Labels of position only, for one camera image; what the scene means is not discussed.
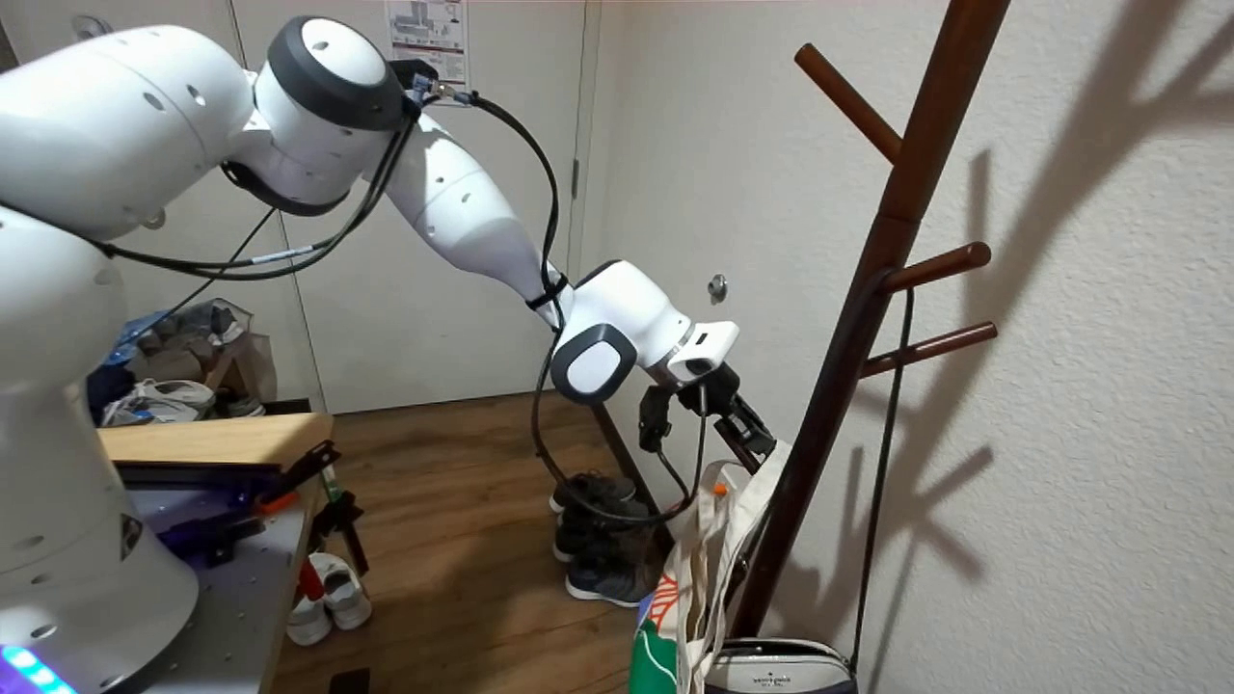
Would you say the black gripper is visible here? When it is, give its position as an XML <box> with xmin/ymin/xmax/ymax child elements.
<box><xmin>669</xmin><ymin>364</ymin><xmax>785</xmax><ymax>478</ymax></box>

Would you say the cream canvas tote bag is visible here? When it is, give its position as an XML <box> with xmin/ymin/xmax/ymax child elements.
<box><xmin>626</xmin><ymin>441</ymin><xmax>796</xmax><ymax>694</ymax></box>

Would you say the dark wooden coat rack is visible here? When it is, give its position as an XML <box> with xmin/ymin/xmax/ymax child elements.
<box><xmin>724</xmin><ymin>0</ymin><xmax>1018</xmax><ymax>643</ymax></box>

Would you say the grey plastic bag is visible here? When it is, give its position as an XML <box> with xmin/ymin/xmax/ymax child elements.
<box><xmin>107</xmin><ymin>297</ymin><xmax>282</xmax><ymax>415</ymax></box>

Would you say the white plastic bag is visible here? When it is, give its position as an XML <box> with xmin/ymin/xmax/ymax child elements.
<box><xmin>101</xmin><ymin>373</ymin><xmax>224</xmax><ymax>427</ymax></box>

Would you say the black shoe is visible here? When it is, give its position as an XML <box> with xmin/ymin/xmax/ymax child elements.
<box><xmin>551</xmin><ymin>471</ymin><xmax>648</xmax><ymax>516</ymax></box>
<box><xmin>551</xmin><ymin>493</ymin><xmax>665</xmax><ymax>570</ymax></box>

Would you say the dark shoe white sole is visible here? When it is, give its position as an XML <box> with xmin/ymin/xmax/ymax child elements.
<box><xmin>558</xmin><ymin>552</ymin><xmax>656</xmax><ymax>615</ymax></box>

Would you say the white sneaker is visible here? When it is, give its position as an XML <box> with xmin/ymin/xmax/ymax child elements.
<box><xmin>282</xmin><ymin>584</ymin><xmax>336</xmax><ymax>647</ymax></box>
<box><xmin>304</xmin><ymin>548</ymin><xmax>377</xmax><ymax>631</ymax></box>

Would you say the paper sign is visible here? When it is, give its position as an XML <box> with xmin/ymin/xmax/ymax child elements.
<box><xmin>381</xmin><ymin>0</ymin><xmax>471</xmax><ymax>58</ymax></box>

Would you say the light wooden board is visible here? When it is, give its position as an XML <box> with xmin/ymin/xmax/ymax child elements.
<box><xmin>94</xmin><ymin>408</ymin><xmax>340</xmax><ymax>473</ymax></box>

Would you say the purple object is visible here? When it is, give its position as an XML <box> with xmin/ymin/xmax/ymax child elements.
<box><xmin>129</xmin><ymin>473</ymin><xmax>267</xmax><ymax>570</ymax></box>

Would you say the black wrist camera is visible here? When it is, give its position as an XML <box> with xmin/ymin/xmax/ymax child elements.
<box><xmin>632</xmin><ymin>382</ymin><xmax>680</xmax><ymax>457</ymax></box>

